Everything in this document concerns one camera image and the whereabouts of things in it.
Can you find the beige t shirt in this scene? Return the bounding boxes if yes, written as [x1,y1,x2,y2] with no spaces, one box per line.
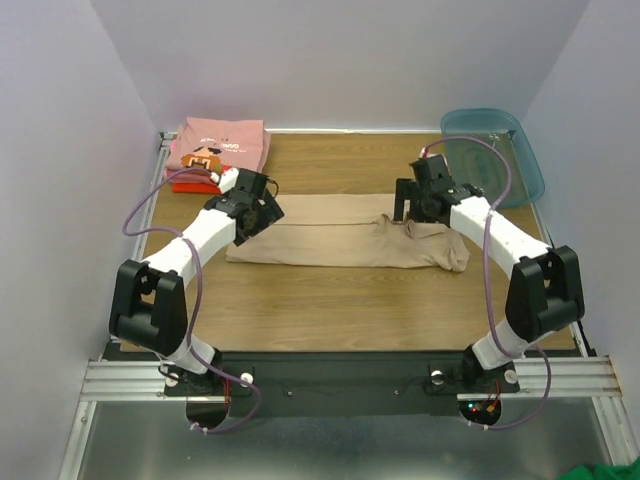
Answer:
[226,194,470,273]

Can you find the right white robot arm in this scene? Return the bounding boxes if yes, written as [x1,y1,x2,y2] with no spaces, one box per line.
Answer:
[393,155,585,390]

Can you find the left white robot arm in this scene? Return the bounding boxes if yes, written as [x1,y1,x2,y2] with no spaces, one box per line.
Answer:
[109,168,284,394]

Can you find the teal plastic bin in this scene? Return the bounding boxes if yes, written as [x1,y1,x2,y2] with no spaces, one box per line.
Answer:
[440,108,545,209]

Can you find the pink printed folded t shirt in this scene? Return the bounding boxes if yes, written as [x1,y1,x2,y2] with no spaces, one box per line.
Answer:
[166,117,271,171]

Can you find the red folded t shirt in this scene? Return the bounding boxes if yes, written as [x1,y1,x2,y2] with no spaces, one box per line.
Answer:
[171,182,220,195]

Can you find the plain pink folded t shirt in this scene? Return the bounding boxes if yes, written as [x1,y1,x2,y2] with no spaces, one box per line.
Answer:
[164,132,271,184]

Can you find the green cloth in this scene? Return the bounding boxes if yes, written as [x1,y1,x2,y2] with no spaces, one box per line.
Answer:
[558,460,639,480]

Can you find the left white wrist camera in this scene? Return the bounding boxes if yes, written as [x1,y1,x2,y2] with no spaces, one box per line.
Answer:
[210,167,240,194]

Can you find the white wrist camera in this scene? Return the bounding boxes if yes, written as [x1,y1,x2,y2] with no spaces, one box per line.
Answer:
[418,147,441,159]
[210,167,240,194]

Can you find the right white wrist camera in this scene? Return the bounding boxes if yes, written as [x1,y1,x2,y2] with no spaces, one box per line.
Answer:
[418,147,441,159]

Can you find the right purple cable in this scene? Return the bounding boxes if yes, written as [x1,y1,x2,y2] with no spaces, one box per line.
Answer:
[419,134,554,432]

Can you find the purple cable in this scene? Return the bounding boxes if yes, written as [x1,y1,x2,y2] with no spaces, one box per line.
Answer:
[419,134,554,432]
[122,167,262,435]

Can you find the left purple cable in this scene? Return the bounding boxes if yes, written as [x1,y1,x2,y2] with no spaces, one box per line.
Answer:
[122,167,262,435]

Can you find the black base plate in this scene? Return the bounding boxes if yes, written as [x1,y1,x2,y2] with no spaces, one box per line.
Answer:
[164,349,521,419]

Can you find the aluminium table frame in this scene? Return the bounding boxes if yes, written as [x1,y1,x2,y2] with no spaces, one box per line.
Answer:
[54,130,627,480]

